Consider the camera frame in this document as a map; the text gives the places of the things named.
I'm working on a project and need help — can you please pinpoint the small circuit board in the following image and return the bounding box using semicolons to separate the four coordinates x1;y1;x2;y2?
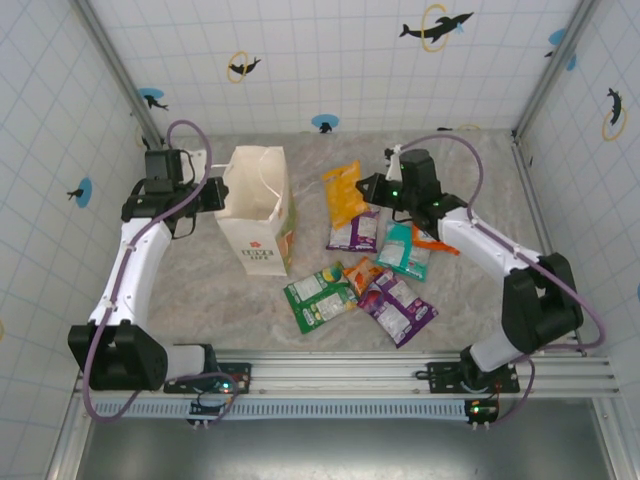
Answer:
464;397;501;426
187;397;236;426

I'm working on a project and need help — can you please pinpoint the small dolphin yellow ring sticker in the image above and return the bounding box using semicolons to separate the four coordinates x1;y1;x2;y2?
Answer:
227;50;262;84
601;87;629;142

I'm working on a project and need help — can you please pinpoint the orange white snack bag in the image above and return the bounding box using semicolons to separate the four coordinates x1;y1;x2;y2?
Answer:
412;224;461;257

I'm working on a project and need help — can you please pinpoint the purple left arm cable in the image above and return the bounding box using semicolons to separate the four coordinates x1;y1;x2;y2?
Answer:
82;118;241;425

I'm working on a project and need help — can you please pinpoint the green snack bag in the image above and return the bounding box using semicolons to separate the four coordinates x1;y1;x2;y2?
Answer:
283;261;360;335

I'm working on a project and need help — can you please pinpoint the slotted grey cable duct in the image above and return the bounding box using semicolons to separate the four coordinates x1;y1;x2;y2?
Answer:
92;399;471;421

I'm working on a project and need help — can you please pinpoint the aluminium corner post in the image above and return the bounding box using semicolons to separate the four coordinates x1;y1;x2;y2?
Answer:
514;0;599;141
74;0;166;149

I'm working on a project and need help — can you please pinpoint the yellow orange snack bag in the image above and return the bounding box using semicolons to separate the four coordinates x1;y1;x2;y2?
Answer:
322;159;372;231

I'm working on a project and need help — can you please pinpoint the large purple snack bag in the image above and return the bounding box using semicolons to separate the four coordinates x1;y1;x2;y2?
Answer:
357;269;440;349

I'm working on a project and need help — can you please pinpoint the dolphin blue circle sticker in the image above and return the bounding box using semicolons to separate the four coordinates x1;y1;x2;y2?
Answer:
138;87;170;112
311;113;340;135
544;28;579;71
67;177;94;209

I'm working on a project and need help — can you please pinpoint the teal snack bag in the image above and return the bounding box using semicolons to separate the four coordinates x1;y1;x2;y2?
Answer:
374;221;432;284

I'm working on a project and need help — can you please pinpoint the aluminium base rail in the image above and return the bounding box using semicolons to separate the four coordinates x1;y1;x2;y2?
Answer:
74;349;614;401

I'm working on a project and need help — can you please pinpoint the large dolphin yellow ring sticker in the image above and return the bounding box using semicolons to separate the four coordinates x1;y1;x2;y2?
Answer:
398;3;475;54

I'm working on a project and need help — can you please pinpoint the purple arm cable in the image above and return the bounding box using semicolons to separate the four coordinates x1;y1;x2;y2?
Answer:
82;118;241;425
399;132;607;426

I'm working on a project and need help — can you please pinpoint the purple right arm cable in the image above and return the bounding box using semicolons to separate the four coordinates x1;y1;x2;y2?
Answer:
399;132;607;426

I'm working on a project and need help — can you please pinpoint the white printed paper bag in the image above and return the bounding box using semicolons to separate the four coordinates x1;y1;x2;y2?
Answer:
213;144;299;278

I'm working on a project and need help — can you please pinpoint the aluminium side rail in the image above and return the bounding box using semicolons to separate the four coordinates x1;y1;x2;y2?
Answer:
512;132;589;351

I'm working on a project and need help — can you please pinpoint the small orange snack bag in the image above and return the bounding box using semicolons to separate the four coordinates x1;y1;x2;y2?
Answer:
342;256;386;297

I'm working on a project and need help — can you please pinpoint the small purple snack bag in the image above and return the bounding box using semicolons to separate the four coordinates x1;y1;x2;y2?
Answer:
325;209;381;253

